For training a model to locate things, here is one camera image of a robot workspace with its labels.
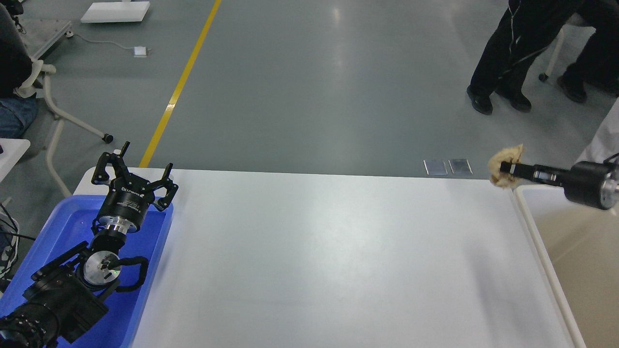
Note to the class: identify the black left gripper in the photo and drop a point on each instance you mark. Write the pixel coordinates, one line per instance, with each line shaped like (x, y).
(126, 204)

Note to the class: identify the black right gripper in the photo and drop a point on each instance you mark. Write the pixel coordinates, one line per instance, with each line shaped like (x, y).
(588, 183)

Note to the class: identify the brown paper ball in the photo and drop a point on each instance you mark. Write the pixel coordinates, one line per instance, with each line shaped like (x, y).
(509, 155)

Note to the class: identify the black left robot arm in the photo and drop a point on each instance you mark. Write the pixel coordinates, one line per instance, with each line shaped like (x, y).
(88, 275)

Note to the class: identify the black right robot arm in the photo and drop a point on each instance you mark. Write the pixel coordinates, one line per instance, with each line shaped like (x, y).
(587, 182)

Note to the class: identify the person in white suit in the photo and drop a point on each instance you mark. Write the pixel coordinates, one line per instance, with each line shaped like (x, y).
(605, 142)

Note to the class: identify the white plastic bin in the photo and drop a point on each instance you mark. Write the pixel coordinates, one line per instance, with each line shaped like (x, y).
(579, 250)

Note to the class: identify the right metal floor plate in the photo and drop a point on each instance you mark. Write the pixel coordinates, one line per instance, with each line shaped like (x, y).
(460, 167)

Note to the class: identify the metal floor plate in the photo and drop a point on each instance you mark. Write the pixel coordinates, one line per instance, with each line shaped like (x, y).
(435, 167)
(460, 167)

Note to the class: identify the left metal floor plate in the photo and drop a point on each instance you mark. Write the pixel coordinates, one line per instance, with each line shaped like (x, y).
(435, 167)

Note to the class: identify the white side table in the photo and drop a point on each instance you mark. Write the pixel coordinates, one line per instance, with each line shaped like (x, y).
(12, 152)

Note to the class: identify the small white floor box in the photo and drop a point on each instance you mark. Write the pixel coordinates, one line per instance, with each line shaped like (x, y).
(140, 51)

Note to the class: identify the seated person in jeans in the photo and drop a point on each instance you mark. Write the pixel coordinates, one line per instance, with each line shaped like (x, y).
(17, 113)

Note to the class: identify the white rolling chair left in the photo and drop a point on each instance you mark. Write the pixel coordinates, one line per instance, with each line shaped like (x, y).
(44, 133)

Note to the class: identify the person in black trousers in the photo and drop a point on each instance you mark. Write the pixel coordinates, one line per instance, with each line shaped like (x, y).
(525, 31)

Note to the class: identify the grey metal platform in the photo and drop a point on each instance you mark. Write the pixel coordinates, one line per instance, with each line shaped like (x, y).
(40, 34)

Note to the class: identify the white foam board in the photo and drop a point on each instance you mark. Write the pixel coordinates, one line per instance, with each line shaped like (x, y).
(116, 12)

